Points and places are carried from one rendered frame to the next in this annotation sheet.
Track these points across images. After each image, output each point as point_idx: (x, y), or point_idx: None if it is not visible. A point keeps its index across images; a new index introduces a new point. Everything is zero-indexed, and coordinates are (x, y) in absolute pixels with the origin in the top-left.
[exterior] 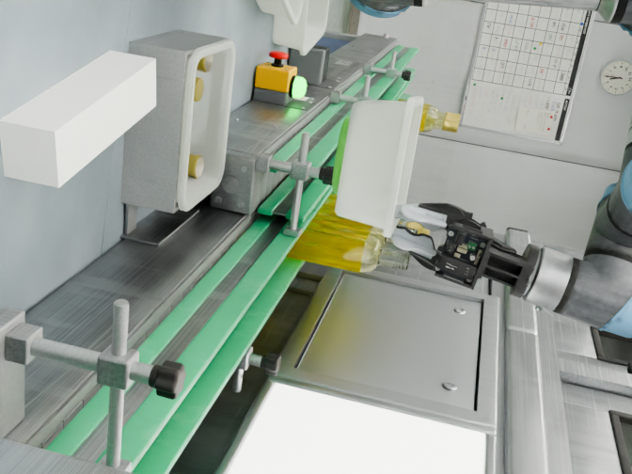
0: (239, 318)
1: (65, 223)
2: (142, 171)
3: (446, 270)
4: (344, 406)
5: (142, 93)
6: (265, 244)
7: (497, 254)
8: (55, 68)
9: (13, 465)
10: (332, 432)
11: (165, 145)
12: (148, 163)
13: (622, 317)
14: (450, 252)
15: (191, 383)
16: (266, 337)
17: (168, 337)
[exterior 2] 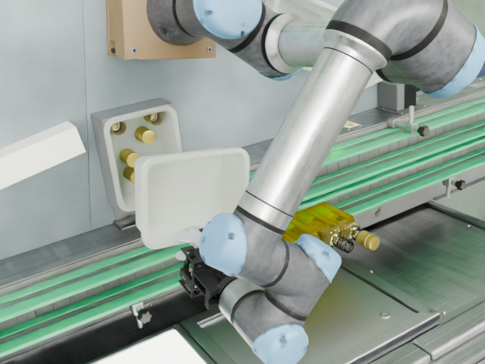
0: (99, 282)
1: (42, 213)
2: (107, 185)
3: (182, 279)
4: (189, 357)
5: (63, 146)
6: None
7: (196, 275)
8: (7, 136)
9: None
10: None
11: (109, 172)
12: (107, 181)
13: (255, 349)
14: (184, 267)
15: (18, 312)
16: None
17: (50, 284)
